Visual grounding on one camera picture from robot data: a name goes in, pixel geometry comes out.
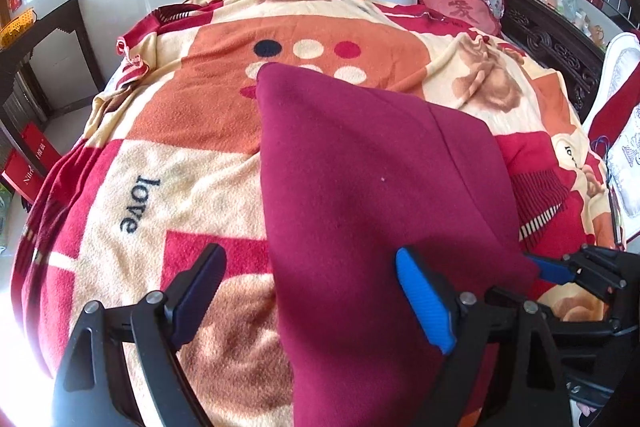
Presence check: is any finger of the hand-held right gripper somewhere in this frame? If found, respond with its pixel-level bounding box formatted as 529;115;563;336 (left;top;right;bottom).
524;254;577;286

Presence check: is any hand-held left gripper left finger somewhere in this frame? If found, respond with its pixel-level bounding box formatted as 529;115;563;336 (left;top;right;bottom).
50;243;228;427

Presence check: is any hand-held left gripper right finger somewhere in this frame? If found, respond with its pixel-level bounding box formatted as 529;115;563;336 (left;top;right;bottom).
395;247;573;427

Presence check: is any maroon fleece garment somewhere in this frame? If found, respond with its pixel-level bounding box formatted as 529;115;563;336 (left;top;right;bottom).
256;62;542;427

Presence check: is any red cloth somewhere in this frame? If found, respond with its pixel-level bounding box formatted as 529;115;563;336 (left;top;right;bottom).
589;67;640;144

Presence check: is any printed red orange blanket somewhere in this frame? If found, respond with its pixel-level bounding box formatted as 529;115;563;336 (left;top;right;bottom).
10;0;626;427

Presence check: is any red box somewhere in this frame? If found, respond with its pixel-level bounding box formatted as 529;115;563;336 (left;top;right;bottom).
0;149;47;204
20;121;62;174

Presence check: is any dark carved wooden headboard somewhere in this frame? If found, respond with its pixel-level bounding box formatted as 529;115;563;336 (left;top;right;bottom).
487;0;609;124

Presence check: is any red heart pillow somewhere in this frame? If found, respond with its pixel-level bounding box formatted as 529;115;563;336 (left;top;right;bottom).
417;0;502;38

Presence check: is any dark wooden table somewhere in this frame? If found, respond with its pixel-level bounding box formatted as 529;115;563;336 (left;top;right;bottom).
0;0;107;120

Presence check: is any yellow basket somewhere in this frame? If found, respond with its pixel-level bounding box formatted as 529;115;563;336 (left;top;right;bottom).
0;7;39;48

